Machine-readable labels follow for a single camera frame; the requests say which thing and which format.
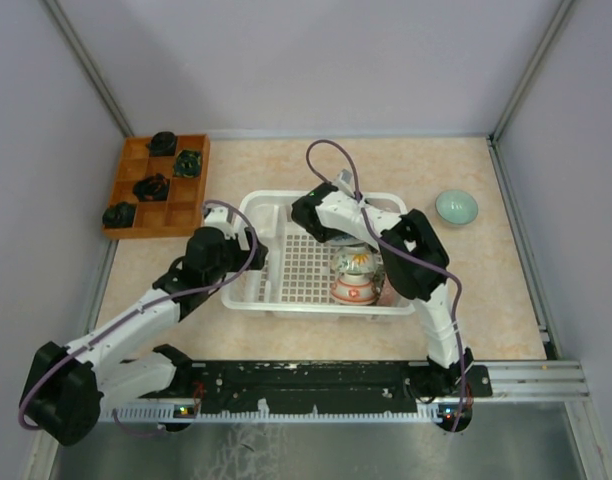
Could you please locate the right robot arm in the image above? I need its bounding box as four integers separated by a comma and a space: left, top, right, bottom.
291, 183, 473, 397

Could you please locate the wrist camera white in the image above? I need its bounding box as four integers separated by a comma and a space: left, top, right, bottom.
332, 169, 357, 197
203, 205, 236, 240

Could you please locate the black rolled item top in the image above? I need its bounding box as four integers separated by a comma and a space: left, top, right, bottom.
146, 131, 178, 157

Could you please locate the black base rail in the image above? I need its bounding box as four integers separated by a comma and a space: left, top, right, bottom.
135, 358, 492, 416

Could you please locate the green black rolled item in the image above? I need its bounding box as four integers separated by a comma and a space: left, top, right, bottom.
173, 149, 203, 178

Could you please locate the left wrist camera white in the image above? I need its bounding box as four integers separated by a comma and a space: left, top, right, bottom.
203, 205, 236, 240

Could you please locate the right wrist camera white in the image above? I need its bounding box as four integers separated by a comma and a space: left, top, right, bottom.
332, 169, 357, 197

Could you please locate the white cable duct strip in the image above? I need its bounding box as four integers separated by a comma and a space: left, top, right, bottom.
100, 399, 467, 426

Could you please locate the red white patterned bowl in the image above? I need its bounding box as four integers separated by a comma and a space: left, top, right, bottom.
330, 273, 377, 306

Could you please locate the pale green celadon bowl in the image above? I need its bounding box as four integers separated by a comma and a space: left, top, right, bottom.
435, 189, 479, 227

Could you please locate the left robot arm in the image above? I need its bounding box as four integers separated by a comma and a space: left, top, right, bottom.
18, 227, 268, 446

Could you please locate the white plastic dish rack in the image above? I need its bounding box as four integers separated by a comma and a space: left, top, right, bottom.
221, 190, 414, 321

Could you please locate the black orange rolled item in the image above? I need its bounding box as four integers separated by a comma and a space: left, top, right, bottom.
132, 173, 170, 202

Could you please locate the dark green rolled item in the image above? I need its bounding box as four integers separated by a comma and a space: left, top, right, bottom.
102, 202, 136, 229

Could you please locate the pink bowl front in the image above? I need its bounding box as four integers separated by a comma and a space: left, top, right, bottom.
376, 277, 399, 307

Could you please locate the wooden compartment tray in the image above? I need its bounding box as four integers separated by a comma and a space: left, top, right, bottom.
102, 134, 211, 240

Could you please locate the green orange floral bowl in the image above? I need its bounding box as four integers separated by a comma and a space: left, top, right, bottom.
330, 245, 377, 275

